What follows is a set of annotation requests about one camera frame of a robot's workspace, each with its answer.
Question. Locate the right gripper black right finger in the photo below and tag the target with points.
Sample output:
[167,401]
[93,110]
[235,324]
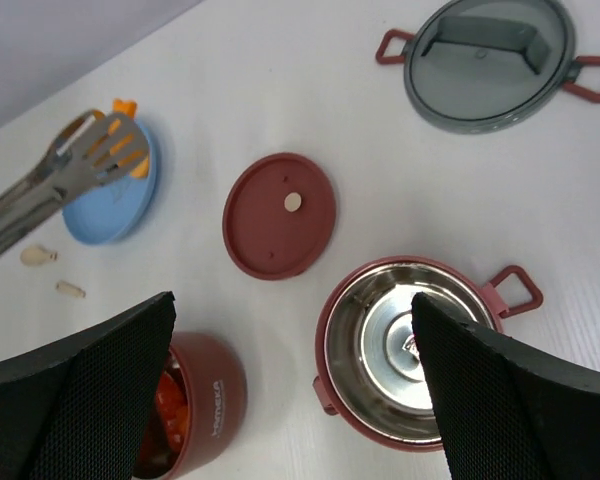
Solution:
[504,409]

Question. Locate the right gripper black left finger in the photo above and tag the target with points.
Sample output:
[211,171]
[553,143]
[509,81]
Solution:
[77,408]

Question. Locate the red orange carrot slice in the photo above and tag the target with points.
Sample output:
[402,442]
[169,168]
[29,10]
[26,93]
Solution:
[173,411]

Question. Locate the long metal tongs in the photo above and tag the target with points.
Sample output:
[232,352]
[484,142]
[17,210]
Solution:
[64,173]

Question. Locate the orange food slices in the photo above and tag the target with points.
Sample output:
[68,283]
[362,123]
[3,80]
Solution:
[122,146]

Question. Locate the red steel bowl centre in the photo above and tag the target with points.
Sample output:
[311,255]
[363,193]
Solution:
[213,381]

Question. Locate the blue plate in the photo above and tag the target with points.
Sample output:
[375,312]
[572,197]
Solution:
[108,214]

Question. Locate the red lid near plate centre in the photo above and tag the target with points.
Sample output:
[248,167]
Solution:
[279,216]

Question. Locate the red steel bowl with handle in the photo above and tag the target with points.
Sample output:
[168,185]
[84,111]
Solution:
[369,367]

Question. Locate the grey lid with handle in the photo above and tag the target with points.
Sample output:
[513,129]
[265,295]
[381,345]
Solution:
[482,66]

